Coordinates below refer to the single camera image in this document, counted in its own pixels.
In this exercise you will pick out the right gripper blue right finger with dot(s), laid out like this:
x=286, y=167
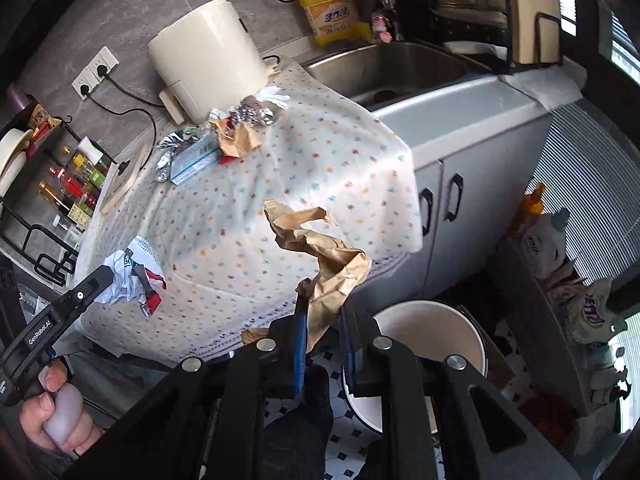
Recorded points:
x=347, y=347

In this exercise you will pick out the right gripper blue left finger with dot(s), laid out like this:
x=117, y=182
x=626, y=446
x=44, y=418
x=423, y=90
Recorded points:
x=299, y=346

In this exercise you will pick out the brown paper bag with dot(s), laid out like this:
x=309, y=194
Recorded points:
x=236, y=142
x=341, y=267

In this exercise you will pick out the white printed paper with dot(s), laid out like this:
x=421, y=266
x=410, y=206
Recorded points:
x=137, y=275

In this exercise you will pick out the silver black foil wrapper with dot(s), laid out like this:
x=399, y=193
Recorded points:
x=170, y=146

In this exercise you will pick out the white round trash bin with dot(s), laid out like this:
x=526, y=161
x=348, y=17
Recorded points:
x=415, y=366

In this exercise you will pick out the person's left hand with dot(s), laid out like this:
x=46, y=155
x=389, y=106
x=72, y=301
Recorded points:
x=39, y=409

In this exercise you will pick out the floral white tablecloth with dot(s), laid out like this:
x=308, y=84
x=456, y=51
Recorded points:
x=223, y=268

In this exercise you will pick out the red sauce bottle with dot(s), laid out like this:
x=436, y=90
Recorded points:
x=76, y=187

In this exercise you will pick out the black metal spice rack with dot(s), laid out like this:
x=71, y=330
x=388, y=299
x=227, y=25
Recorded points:
x=28, y=237

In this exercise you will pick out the red small package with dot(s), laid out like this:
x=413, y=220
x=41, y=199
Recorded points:
x=227, y=159

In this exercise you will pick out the green label oil bottle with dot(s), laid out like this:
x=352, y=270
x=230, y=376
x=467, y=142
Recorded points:
x=95, y=176

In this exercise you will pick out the white bottle blue cap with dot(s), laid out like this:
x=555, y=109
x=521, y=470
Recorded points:
x=544, y=243

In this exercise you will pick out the white stacked bowls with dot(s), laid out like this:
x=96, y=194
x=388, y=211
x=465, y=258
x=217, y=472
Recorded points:
x=13, y=156

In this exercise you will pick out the cream kettle base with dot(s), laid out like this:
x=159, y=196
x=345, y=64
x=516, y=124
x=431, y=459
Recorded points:
x=122, y=176

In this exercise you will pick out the blue white cardboard box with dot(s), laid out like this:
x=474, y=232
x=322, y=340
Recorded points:
x=195, y=158

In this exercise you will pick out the white cap spray bottle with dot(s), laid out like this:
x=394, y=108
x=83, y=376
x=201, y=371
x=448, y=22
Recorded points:
x=94, y=155

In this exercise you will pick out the crumpled silver foil ball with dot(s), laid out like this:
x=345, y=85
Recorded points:
x=253, y=113

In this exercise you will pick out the white detergent bag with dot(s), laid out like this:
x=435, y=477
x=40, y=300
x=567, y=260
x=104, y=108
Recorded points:
x=587, y=317

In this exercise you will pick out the white crumpled plastic wrapper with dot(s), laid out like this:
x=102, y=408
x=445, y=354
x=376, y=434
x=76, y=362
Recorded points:
x=272, y=94

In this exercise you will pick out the stainless steel sink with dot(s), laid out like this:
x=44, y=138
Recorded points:
x=381, y=74

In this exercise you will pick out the cream air fryer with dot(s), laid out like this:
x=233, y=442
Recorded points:
x=208, y=60

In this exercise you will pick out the white folded cloth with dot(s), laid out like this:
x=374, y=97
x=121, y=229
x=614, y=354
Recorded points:
x=552, y=87

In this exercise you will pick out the yellow detergent jug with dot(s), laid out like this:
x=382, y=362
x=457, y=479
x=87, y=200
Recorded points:
x=334, y=21

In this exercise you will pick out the wooden cutting board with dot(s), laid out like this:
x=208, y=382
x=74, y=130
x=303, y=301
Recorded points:
x=535, y=33

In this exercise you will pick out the grey cabinet with handles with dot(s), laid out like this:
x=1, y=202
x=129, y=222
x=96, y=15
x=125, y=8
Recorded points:
x=475, y=146

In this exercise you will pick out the white wall power socket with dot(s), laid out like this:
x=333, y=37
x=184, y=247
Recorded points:
x=92, y=75

